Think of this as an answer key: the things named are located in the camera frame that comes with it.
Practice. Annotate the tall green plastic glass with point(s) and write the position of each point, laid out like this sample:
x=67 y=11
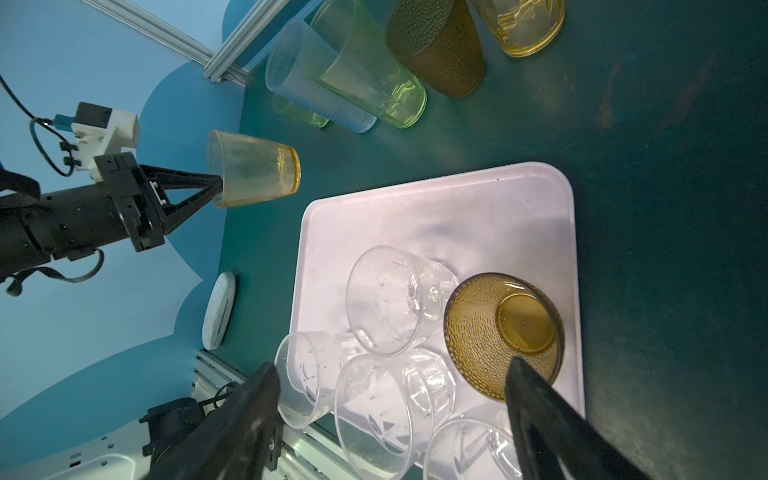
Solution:
x=346 y=53

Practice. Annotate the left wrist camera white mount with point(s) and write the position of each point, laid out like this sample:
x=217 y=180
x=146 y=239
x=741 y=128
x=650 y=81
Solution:
x=98 y=131

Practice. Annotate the short yellow glass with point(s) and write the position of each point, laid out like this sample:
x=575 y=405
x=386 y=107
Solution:
x=253 y=170

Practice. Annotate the tall yellow-green glass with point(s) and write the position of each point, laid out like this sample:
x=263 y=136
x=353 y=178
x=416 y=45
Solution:
x=293 y=111

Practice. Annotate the pink plastic tray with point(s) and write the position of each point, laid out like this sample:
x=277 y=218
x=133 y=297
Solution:
x=517 y=219

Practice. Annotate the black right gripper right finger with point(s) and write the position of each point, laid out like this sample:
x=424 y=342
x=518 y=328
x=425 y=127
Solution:
x=551 y=439

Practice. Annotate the aluminium frame left post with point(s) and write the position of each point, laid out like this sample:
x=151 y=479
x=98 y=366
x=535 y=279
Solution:
x=223 y=64

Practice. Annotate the aluminium frame back rail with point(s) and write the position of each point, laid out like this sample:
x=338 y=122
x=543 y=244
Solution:
x=144 y=22

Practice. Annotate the tall yellow plastic glass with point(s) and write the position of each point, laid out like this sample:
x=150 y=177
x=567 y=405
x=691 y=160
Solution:
x=522 y=27

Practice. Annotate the tall blue plastic glass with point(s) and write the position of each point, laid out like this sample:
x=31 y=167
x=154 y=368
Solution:
x=293 y=69

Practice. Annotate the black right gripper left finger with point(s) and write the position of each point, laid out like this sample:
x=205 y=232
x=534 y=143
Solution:
x=233 y=442

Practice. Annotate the white round disc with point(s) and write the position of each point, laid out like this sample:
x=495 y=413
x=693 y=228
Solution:
x=218 y=311

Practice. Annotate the clear faceted glass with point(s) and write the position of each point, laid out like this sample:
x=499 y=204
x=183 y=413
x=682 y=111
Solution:
x=308 y=366
x=395 y=300
x=386 y=410
x=477 y=444

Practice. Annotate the amber dimpled glass front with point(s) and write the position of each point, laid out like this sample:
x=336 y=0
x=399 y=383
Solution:
x=492 y=318

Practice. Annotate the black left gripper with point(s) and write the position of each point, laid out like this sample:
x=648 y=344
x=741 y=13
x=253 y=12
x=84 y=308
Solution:
x=62 y=234

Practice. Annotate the dark amber dimpled glass back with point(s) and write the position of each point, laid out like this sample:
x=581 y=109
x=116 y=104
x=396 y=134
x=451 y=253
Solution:
x=438 y=42

